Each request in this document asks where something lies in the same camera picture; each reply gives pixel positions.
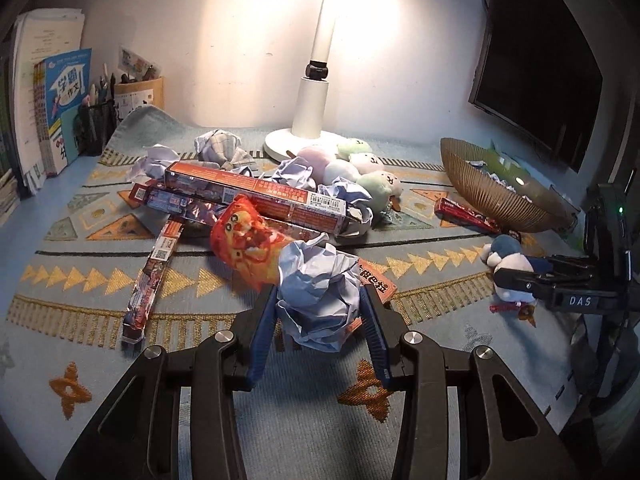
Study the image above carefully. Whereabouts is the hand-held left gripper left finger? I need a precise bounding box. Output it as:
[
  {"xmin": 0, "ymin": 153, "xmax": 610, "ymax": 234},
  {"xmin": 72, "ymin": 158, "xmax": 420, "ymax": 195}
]
[{"xmin": 55, "ymin": 282, "xmax": 278, "ymax": 480}]

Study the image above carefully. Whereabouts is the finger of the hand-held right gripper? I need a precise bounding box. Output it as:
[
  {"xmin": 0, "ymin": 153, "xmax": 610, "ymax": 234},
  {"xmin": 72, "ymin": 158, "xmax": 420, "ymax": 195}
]
[
  {"xmin": 494, "ymin": 266, "xmax": 556, "ymax": 306},
  {"xmin": 530, "ymin": 254, "xmax": 599, "ymax": 278}
]

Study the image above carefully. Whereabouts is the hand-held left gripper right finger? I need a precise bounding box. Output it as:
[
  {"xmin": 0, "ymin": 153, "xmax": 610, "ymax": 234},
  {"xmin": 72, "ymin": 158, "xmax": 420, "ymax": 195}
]
[{"xmin": 357, "ymin": 282, "xmax": 583, "ymax": 480}]

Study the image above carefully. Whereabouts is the blue and white plush toy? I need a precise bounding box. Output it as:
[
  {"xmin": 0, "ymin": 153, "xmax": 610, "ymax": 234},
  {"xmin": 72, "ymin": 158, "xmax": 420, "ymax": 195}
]
[{"xmin": 481, "ymin": 234, "xmax": 548, "ymax": 307}]

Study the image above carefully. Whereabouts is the pale blue paper ball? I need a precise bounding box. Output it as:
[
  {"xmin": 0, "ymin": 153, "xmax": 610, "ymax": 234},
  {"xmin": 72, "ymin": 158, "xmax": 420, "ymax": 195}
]
[
  {"xmin": 126, "ymin": 143, "xmax": 175, "ymax": 182},
  {"xmin": 276, "ymin": 240, "xmax": 362, "ymax": 353},
  {"xmin": 270, "ymin": 156, "xmax": 332, "ymax": 192},
  {"xmin": 316, "ymin": 176, "xmax": 375, "ymax": 237}
]

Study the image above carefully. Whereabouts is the golden ribbed bowl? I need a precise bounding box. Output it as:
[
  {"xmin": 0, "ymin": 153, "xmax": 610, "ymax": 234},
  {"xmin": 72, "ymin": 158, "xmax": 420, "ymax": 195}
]
[{"xmin": 439, "ymin": 137, "xmax": 582, "ymax": 234}]

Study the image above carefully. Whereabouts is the orange snack packet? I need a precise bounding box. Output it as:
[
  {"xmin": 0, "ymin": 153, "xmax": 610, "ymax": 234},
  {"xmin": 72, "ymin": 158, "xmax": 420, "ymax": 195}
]
[{"xmin": 209, "ymin": 195, "xmax": 287, "ymax": 292}]

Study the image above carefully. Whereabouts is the long thin snack packet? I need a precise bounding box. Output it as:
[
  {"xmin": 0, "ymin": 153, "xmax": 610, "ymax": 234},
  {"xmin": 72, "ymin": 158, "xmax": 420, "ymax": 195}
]
[{"xmin": 121, "ymin": 219, "xmax": 187, "ymax": 345}]

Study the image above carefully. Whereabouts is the dango skewer plush toy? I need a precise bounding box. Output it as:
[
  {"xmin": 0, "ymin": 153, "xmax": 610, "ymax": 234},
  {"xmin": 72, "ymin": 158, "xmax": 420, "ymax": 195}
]
[
  {"xmin": 296, "ymin": 143, "xmax": 362, "ymax": 187},
  {"xmin": 336, "ymin": 137, "xmax": 406, "ymax": 212}
]

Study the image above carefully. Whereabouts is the small red candy wrapper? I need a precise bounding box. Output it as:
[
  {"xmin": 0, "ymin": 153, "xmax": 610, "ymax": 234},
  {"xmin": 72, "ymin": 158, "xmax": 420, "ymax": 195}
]
[{"xmin": 489, "ymin": 302, "xmax": 536, "ymax": 322}]

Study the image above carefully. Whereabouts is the flat orange box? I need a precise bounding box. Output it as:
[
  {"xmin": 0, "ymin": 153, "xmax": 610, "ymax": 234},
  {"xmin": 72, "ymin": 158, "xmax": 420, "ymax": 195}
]
[{"xmin": 345, "ymin": 259, "xmax": 399, "ymax": 333}]

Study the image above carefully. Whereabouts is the patterned blue woven mat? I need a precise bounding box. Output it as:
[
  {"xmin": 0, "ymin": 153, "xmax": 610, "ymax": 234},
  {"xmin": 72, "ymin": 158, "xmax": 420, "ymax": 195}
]
[{"xmin": 0, "ymin": 105, "xmax": 606, "ymax": 480}]

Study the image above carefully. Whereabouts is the glossy red box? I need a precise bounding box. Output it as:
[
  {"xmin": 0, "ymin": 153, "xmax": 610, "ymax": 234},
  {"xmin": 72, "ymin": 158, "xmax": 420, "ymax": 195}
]
[{"xmin": 433, "ymin": 196, "xmax": 502, "ymax": 235}]

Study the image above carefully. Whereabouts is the pile of candy wrappers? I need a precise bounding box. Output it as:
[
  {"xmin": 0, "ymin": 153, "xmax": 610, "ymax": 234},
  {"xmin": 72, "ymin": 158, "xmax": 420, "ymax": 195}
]
[{"xmin": 464, "ymin": 157, "xmax": 518, "ymax": 192}]

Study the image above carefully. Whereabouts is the green packet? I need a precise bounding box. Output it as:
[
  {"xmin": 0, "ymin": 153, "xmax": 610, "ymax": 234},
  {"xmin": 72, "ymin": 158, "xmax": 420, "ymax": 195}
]
[{"xmin": 472, "ymin": 141, "xmax": 532, "ymax": 186}]

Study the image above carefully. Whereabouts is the long red printed box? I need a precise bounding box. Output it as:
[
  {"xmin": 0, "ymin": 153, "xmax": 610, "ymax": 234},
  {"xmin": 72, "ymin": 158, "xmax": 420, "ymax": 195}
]
[{"xmin": 164, "ymin": 161, "xmax": 352, "ymax": 235}]

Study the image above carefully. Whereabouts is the long blue and red box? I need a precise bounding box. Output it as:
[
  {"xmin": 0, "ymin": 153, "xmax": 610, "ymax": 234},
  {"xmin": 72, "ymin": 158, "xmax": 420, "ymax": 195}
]
[{"xmin": 130, "ymin": 182, "xmax": 326, "ymax": 248}]

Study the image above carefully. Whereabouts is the black monitor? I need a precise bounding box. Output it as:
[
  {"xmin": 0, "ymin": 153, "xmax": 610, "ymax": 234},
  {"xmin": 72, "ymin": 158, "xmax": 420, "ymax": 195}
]
[{"xmin": 467, "ymin": 0, "xmax": 640, "ymax": 173}]

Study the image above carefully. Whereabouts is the crumpled checked paper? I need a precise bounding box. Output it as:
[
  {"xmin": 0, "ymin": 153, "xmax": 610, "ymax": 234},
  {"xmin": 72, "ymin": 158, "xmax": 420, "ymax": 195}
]
[{"xmin": 194, "ymin": 129, "xmax": 257, "ymax": 165}]

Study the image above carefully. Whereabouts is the white desk lamp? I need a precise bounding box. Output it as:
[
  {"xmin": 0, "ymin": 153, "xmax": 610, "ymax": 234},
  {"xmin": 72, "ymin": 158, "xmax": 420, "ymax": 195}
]
[{"xmin": 263, "ymin": 0, "xmax": 356, "ymax": 163}]

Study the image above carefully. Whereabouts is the black mesh pen holder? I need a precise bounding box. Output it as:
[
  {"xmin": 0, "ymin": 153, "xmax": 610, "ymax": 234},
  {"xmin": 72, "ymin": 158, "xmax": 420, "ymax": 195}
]
[{"xmin": 75, "ymin": 99, "xmax": 118, "ymax": 157}]

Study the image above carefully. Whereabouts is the brown cardboard box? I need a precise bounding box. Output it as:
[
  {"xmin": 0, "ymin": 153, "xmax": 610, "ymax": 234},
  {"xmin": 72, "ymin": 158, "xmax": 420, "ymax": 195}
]
[{"xmin": 114, "ymin": 76, "xmax": 166, "ymax": 122}]

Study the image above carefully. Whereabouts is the stack of books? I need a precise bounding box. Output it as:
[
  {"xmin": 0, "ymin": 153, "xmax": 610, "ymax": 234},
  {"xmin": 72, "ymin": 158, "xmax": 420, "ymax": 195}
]
[
  {"xmin": 0, "ymin": 40, "xmax": 23, "ymax": 226},
  {"xmin": 10, "ymin": 7, "xmax": 86, "ymax": 196}
]

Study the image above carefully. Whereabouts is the bunch of pens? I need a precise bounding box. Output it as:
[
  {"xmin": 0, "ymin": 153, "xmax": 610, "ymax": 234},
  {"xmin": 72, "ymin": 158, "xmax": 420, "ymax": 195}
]
[{"xmin": 82, "ymin": 62, "xmax": 122, "ymax": 111}]

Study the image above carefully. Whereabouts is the clear plastic stationery packet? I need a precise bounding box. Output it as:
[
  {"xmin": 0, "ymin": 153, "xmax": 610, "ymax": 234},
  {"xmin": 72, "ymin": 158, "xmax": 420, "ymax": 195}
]
[{"xmin": 119, "ymin": 45, "xmax": 162, "ymax": 82}]

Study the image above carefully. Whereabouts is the blue cover book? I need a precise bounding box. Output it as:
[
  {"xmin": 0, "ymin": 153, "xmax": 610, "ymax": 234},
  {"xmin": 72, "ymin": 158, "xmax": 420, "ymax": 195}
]
[{"xmin": 33, "ymin": 48, "xmax": 93, "ymax": 177}]

